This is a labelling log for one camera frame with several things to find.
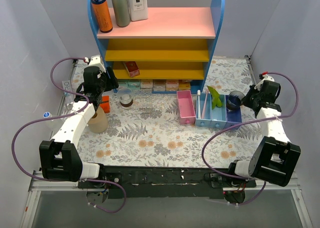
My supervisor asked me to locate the clear cup brown base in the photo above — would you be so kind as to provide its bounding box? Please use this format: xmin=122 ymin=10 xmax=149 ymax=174
xmin=116 ymin=88 xmax=134 ymax=110

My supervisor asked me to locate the dark blue cup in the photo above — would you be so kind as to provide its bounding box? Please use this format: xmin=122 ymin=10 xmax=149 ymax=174
xmin=226 ymin=90 xmax=245 ymax=111

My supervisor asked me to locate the green toothpaste tube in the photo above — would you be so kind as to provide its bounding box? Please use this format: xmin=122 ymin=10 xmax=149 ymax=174
xmin=207 ymin=86 xmax=223 ymax=110

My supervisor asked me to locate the clear textured glass tray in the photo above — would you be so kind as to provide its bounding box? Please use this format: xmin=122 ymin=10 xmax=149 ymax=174
xmin=110 ymin=92 xmax=179 ymax=120

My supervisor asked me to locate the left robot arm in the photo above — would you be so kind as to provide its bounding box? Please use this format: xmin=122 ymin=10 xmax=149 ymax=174
xmin=39 ymin=64 xmax=116 ymax=188

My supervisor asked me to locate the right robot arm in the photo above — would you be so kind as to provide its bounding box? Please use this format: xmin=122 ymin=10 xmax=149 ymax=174
xmin=226 ymin=76 xmax=301 ymax=187

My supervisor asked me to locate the teal soap box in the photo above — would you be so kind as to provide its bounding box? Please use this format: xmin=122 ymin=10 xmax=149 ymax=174
xmin=118 ymin=79 xmax=128 ymax=89
xmin=127 ymin=79 xmax=141 ymax=90

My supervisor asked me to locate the red small box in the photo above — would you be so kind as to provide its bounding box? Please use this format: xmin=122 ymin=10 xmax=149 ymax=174
xmin=122 ymin=61 xmax=140 ymax=78

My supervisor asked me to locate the orange razor package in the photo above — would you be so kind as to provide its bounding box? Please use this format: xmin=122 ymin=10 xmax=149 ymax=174
xmin=100 ymin=95 xmax=111 ymax=114

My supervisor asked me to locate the purple blue drawer box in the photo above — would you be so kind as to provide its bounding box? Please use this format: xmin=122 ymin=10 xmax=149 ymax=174
xmin=224 ymin=95 xmax=242 ymax=128

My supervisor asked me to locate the light blue drawer box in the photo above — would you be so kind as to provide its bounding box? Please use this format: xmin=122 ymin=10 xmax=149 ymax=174
xmin=195 ymin=93 xmax=212 ymax=127

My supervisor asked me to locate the orange red soap box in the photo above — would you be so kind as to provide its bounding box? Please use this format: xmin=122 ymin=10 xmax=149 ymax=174
xmin=165 ymin=79 xmax=179 ymax=92

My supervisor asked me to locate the blue wooden shelf unit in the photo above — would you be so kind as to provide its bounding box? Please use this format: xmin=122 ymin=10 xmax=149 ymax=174
xmin=87 ymin=0 xmax=225 ymax=94

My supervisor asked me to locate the orange spray bottle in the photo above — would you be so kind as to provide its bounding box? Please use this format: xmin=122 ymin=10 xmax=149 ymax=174
xmin=90 ymin=0 xmax=113 ymax=33

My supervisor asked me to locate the yellow soap box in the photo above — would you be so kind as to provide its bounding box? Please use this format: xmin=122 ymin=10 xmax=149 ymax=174
xmin=178 ymin=79 xmax=192 ymax=91

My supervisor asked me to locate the pink drawer box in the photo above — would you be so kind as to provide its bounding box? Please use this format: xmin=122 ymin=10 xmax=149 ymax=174
xmin=176 ymin=90 xmax=196 ymax=125

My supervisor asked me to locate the clear water bottle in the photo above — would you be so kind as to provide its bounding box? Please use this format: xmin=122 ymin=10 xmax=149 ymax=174
xmin=43 ymin=111 xmax=64 ymax=134

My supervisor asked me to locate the grey green bottle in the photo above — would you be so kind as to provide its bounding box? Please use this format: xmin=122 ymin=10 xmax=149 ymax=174
xmin=111 ymin=0 xmax=131 ymax=27

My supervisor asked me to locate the white labelled bottle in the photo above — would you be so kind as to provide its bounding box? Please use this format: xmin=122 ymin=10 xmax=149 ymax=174
xmin=128 ymin=0 xmax=148 ymax=22

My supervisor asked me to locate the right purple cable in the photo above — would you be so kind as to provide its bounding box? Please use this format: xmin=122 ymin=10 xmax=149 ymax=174
xmin=201 ymin=71 xmax=299 ymax=206

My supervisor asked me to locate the purple cable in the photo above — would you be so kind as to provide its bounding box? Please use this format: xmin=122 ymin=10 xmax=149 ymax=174
xmin=201 ymin=71 xmax=299 ymax=206
xmin=11 ymin=56 xmax=127 ymax=214

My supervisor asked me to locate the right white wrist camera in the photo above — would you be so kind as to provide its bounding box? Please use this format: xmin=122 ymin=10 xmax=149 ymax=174
xmin=256 ymin=71 xmax=275 ymax=89

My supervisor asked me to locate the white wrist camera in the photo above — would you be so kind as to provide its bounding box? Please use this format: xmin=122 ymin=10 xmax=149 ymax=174
xmin=84 ymin=55 xmax=106 ymax=73
xmin=256 ymin=71 xmax=275 ymax=89

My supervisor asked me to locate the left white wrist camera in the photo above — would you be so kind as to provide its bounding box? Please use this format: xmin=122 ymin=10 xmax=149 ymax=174
xmin=84 ymin=55 xmax=106 ymax=73

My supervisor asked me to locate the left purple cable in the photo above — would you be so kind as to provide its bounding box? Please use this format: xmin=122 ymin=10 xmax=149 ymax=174
xmin=11 ymin=56 xmax=127 ymax=214

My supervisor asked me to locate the aluminium frame rail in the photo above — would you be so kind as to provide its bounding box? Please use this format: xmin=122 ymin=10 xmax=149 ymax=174
xmin=227 ymin=171 xmax=314 ymax=228

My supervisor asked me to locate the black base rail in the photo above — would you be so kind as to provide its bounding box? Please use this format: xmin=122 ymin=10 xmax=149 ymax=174
xmin=78 ymin=165 xmax=245 ymax=199

